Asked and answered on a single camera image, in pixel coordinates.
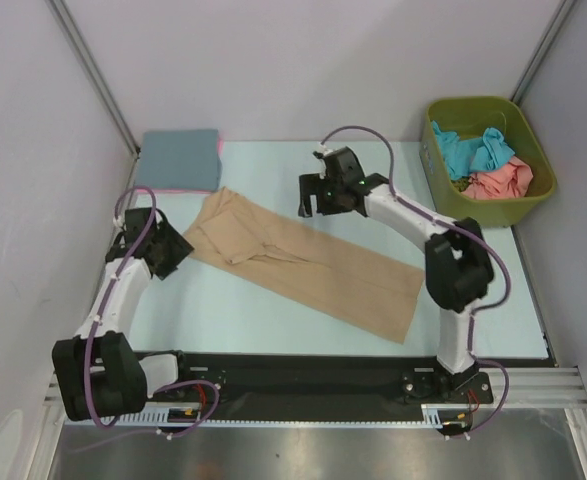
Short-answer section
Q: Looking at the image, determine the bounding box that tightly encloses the right white cable duct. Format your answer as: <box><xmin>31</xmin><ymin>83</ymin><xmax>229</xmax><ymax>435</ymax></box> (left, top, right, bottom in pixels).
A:
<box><xmin>421</xmin><ymin>404</ymin><xmax>473</xmax><ymax>428</ymax></box>

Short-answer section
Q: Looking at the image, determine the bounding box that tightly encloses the aluminium corner post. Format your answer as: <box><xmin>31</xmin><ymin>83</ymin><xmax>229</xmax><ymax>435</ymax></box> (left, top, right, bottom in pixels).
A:
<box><xmin>45</xmin><ymin>0</ymin><xmax>140</xmax><ymax>157</ymax></box>
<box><xmin>510</xmin><ymin>0</ymin><xmax>579</xmax><ymax>105</ymax></box>

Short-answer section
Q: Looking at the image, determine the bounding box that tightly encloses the salmon pink crumpled t-shirt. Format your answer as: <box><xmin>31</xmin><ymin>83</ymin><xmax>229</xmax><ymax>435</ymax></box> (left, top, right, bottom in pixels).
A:
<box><xmin>462</xmin><ymin>156</ymin><xmax>534</xmax><ymax>201</ymax></box>

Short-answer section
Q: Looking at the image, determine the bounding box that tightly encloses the aluminium extrusion rail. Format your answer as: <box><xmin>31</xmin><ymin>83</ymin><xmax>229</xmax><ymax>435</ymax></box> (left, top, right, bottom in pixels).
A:
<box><xmin>47</xmin><ymin>367</ymin><xmax>586</xmax><ymax>405</ymax></box>

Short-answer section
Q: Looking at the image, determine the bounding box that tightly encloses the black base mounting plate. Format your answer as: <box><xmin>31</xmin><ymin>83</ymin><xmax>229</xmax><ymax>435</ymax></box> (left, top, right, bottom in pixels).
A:
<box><xmin>127</xmin><ymin>351</ymin><xmax>557</xmax><ymax>422</ymax></box>

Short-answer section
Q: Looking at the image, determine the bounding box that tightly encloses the folded grey-blue t-shirt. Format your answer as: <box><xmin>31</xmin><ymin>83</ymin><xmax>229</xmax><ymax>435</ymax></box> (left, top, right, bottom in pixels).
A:
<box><xmin>136</xmin><ymin>128</ymin><xmax>224</xmax><ymax>194</ymax></box>

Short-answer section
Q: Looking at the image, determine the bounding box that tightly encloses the olive green plastic bin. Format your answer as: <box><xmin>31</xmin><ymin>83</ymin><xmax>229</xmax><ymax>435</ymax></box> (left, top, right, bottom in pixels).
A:
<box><xmin>420</xmin><ymin>96</ymin><xmax>557</xmax><ymax>227</ymax></box>

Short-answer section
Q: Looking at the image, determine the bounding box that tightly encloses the dark green patterned garment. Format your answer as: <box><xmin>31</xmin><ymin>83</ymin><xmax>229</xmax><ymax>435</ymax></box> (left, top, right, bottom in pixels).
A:
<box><xmin>451</xmin><ymin>176</ymin><xmax>473</xmax><ymax>193</ymax></box>

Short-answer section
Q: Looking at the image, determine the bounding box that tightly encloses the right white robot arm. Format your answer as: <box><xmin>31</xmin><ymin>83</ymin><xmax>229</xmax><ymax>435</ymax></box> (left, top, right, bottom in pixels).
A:
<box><xmin>298</xmin><ymin>147</ymin><xmax>494</xmax><ymax>401</ymax></box>

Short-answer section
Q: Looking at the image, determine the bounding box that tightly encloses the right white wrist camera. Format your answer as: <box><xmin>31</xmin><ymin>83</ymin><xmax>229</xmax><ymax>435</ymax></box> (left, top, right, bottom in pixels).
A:
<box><xmin>313</xmin><ymin>143</ymin><xmax>333</xmax><ymax>160</ymax></box>

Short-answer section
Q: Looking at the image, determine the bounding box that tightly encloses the left white cable duct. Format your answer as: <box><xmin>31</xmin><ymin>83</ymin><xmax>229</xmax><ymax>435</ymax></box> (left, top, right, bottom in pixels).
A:
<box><xmin>65</xmin><ymin>403</ymin><xmax>214</xmax><ymax>426</ymax></box>

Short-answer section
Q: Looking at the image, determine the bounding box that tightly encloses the teal crumpled t-shirt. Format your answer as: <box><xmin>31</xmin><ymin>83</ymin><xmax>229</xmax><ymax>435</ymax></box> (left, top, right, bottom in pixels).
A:
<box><xmin>431</xmin><ymin>121</ymin><xmax>515</xmax><ymax>181</ymax></box>

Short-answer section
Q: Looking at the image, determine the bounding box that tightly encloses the left aluminium corner post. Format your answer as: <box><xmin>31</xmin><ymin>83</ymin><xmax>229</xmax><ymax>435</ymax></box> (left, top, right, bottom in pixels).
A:
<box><xmin>45</xmin><ymin>0</ymin><xmax>140</xmax><ymax>157</ymax></box>

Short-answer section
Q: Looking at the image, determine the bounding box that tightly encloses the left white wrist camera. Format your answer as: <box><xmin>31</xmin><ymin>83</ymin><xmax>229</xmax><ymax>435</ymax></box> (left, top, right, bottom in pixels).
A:
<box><xmin>113</xmin><ymin>215</ymin><xmax>125</xmax><ymax>230</ymax></box>

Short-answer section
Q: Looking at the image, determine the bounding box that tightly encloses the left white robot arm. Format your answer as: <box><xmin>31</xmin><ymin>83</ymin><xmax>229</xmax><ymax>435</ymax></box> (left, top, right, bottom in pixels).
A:
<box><xmin>52</xmin><ymin>207</ymin><xmax>194</xmax><ymax>422</ymax></box>

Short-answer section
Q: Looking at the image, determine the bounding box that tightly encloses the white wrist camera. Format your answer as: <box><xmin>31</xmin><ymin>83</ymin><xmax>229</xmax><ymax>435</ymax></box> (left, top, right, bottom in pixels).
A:
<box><xmin>313</xmin><ymin>143</ymin><xmax>333</xmax><ymax>160</ymax></box>
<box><xmin>113</xmin><ymin>215</ymin><xmax>125</xmax><ymax>230</ymax></box>

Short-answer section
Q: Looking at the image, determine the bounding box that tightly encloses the folded pink t-shirt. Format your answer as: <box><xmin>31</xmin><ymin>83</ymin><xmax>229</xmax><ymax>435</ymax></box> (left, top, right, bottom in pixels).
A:
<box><xmin>135</xmin><ymin>137</ymin><xmax>224</xmax><ymax>196</ymax></box>

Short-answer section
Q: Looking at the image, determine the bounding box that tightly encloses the right aluminium corner post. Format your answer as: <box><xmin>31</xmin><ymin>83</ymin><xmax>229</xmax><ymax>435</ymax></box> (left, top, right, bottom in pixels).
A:
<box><xmin>510</xmin><ymin>0</ymin><xmax>579</xmax><ymax>105</ymax></box>

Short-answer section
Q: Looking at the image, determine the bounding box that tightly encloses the white cable duct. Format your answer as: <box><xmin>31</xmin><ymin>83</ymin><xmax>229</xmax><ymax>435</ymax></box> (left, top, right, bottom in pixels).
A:
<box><xmin>65</xmin><ymin>403</ymin><xmax>214</xmax><ymax>426</ymax></box>
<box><xmin>421</xmin><ymin>404</ymin><xmax>473</xmax><ymax>428</ymax></box>

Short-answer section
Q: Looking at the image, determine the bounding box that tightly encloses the beige t-shirt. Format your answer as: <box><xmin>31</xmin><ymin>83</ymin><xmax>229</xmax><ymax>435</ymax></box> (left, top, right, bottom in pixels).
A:
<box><xmin>184</xmin><ymin>188</ymin><xmax>425</xmax><ymax>343</ymax></box>

